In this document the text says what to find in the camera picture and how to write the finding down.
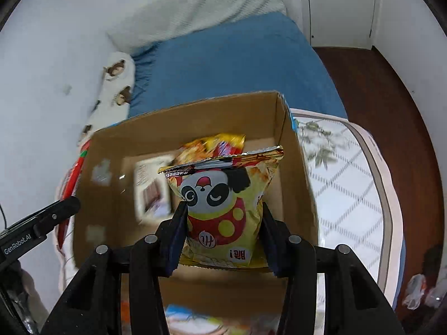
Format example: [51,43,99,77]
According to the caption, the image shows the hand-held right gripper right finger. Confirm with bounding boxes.
[260,202,407,335]

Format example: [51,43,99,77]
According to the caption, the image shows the grey white pillow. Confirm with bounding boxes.
[106,0,289,54]

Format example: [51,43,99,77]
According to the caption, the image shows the yellow and red snack packet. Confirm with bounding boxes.
[179,133,247,163]

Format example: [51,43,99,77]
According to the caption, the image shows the blue bed sheet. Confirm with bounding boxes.
[127,10,348,121]

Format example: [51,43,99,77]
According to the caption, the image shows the white wardrobe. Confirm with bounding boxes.
[298,0,382,48]

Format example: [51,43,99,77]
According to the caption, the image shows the white plastic bag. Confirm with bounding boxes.
[401,274,447,311]

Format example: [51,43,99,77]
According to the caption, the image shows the white bear print pillow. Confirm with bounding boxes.
[77,52,137,147]

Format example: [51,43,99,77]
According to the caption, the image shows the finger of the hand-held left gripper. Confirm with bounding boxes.
[7,196,82,240]

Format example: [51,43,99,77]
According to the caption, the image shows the yellow panda print snack packet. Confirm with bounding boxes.
[158,145,284,269]

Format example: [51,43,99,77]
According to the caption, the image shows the pale blue snack packet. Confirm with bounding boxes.
[163,303,290,335]

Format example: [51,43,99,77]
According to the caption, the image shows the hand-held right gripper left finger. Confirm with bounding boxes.
[40,202,191,335]

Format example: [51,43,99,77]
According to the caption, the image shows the white snack packet brown picture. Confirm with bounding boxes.
[134,157,175,224]

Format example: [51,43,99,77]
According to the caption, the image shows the brown cardboard box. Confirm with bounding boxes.
[72,91,320,316]

